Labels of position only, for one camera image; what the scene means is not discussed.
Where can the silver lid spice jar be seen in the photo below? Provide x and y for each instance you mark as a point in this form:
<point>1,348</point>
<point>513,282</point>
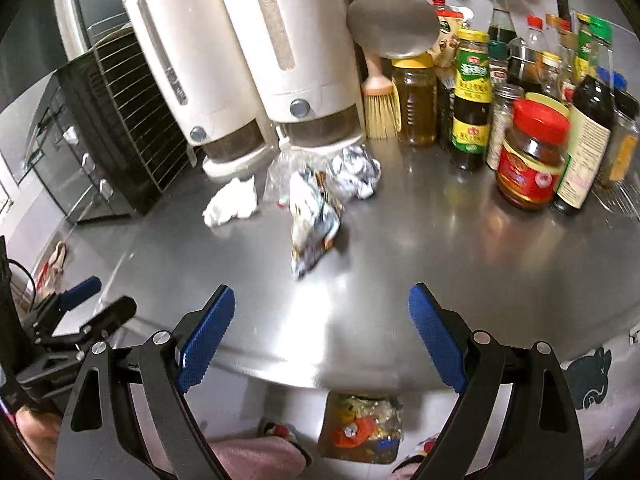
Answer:
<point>502,110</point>

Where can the white tissue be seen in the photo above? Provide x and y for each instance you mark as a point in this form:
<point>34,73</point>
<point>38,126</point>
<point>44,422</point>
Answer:
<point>230,202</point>

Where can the white grain dispenser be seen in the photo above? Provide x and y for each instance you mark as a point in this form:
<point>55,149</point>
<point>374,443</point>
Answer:
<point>310,35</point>

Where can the seasoning packet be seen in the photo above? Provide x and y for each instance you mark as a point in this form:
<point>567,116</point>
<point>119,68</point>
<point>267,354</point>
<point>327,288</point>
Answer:
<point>447,35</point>

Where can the clear bottle with red cap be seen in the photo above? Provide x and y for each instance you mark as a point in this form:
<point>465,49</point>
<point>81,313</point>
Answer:
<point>535,35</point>

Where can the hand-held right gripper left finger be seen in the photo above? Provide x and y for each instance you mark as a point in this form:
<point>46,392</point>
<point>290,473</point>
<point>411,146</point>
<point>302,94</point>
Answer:
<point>207,340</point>

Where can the green lid spice jar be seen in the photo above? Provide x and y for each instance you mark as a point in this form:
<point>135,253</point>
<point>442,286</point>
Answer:
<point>499,65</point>

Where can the steel top oil cruet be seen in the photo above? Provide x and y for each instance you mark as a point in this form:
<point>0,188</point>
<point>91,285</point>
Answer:
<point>522,60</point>

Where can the person's pink trouser leg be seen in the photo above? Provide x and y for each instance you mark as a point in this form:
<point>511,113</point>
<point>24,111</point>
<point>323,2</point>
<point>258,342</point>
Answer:
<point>250,460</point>

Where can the black lid jar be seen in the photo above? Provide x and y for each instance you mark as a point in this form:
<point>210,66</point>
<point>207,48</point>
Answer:
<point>622,145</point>

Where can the yellow lid jar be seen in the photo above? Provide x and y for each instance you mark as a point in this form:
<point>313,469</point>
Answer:
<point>537,96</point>

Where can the tall yellow cap sauce bottle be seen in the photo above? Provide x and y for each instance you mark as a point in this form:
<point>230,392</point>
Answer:
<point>502,25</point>

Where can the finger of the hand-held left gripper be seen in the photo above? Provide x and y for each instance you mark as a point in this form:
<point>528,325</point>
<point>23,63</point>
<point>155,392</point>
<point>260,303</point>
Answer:
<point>112,315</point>
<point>80,288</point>

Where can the green label sauce bottle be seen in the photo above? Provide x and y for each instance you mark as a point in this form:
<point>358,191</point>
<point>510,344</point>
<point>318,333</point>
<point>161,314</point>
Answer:
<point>470,110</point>

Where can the blue lid jar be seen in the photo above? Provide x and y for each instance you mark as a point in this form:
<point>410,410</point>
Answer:
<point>620,82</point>

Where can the orange cap bottle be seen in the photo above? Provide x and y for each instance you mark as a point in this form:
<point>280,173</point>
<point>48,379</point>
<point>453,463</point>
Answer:
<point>557,25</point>

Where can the grey trash bin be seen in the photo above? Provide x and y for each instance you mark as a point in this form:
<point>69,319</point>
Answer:
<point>327,410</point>

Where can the beige red cloth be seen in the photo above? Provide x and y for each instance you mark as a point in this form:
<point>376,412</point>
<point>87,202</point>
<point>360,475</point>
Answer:
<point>56,260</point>

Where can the yellow bristle brush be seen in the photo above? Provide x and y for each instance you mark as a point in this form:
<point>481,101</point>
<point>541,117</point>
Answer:
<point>380,115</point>

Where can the amber oil jar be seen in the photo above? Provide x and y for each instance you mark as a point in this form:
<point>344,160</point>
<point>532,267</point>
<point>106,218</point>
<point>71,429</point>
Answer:
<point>415,105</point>

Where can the red lid sauce jar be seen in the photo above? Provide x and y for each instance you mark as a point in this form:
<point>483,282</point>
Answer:
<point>530,170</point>

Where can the cat print cloth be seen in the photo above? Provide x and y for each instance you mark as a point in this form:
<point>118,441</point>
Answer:
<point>590,380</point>

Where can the person's left hand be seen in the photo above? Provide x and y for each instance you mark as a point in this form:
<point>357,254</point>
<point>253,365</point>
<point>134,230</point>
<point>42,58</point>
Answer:
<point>37,440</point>

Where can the red white slipper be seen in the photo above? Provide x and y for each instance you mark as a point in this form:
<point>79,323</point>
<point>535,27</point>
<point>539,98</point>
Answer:
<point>280,432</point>
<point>422,447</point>

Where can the white dispenser with wooden lid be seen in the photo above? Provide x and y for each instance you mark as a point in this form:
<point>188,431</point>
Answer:
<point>200,60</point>

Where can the clear plastic bag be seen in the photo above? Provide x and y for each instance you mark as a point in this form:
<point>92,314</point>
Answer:
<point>285,170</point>

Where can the silver brown snack packet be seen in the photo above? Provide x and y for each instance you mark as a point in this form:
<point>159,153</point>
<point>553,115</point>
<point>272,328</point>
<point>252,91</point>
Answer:
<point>312,230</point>

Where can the large dark soy sauce bottle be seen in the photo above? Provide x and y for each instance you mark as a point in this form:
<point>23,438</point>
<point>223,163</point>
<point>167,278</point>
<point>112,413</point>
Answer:
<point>585,135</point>

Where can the black toaster oven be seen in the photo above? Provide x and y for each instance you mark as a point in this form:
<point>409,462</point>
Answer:
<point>75,105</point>

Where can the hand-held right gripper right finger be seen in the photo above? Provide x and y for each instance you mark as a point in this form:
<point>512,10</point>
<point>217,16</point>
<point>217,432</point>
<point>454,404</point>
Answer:
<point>437,340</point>

